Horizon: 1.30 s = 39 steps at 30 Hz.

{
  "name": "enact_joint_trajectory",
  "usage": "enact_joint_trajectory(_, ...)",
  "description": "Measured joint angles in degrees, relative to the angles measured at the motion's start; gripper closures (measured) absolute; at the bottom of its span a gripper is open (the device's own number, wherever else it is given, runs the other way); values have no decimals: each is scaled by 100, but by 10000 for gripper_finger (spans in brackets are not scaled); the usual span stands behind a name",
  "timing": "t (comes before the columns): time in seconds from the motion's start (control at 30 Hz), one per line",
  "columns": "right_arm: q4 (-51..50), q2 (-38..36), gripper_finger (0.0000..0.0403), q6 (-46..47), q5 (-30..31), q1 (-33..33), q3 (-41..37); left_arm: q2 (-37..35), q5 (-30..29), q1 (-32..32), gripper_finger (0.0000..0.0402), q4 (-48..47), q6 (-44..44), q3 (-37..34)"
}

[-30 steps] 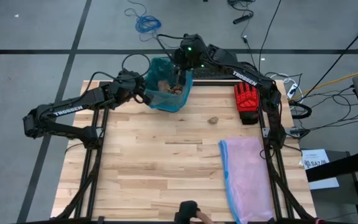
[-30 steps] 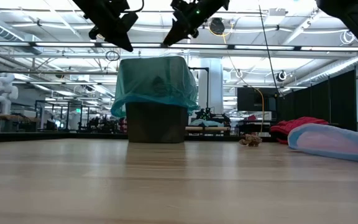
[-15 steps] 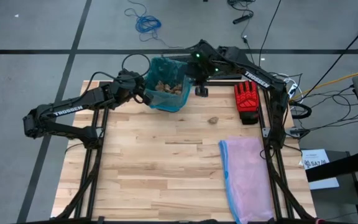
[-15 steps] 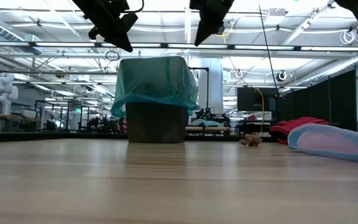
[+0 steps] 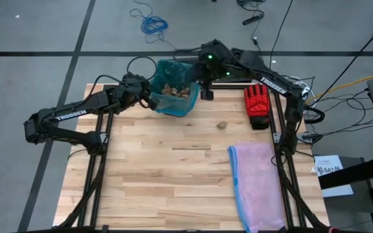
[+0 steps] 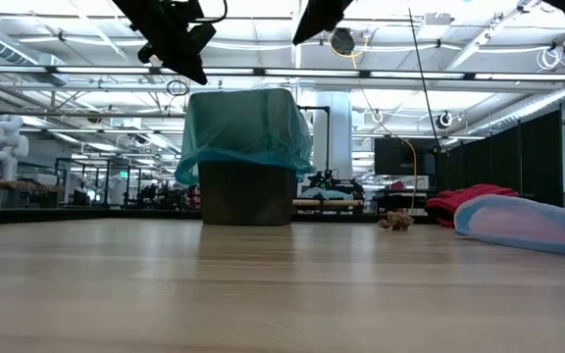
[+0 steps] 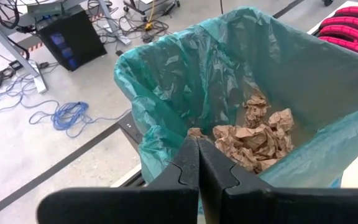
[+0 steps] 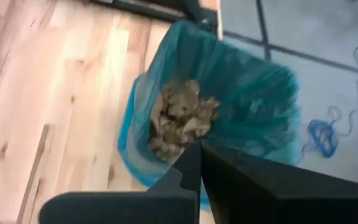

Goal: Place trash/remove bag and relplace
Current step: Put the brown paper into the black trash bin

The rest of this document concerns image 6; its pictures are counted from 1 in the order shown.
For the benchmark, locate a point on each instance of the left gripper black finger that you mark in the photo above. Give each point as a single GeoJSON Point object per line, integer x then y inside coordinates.
{"type": "Point", "coordinates": [196, 41]}
{"type": "Point", "coordinates": [169, 56]}

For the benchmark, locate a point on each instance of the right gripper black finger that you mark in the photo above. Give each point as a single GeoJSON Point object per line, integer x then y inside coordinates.
{"type": "Point", "coordinates": [314, 15]}
{"type": "Point", "coordinates": [336, 10]}

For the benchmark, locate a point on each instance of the green plastic trash bag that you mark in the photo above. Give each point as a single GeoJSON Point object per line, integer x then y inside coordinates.
{"type": "Point", "coordinates": [243, 127]}

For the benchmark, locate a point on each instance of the dark grey waste bin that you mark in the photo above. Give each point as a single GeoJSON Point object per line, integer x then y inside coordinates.
{"type": "Point", "coordinates": [248, 196]}

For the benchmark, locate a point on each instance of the brown paper ball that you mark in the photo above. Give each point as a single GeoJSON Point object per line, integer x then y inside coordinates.
{"type": "Point", "coordinates": [395, 221]}

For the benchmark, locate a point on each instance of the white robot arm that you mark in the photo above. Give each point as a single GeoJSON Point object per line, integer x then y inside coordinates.
{"type": "Point", "coordinates": [5, 147]}

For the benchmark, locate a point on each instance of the white square pillar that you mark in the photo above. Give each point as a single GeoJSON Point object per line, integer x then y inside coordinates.
{"type": "Point", "coordinates": [336, 137]}

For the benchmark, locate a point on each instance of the black display screen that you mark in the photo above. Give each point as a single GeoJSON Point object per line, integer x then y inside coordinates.
{"type": "Point", "coordinates": [400, 157]}

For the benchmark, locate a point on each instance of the wooden top workbench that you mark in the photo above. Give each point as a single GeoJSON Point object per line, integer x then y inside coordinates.
{"type": "Point", "coordinates": [326, 202]}

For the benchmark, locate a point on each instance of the black room divider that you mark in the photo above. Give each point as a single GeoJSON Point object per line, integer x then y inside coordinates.
{"type": "Point", "coordinates": [503, 162]}

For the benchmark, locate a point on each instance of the red black work glove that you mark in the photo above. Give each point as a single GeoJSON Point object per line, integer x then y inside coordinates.
{"type": "Point", "coordinates": [464, 196]}

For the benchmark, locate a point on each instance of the silver ventilation duct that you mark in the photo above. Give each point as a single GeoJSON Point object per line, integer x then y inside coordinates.
{"type": "Point", "coordinates": [3, 49]}

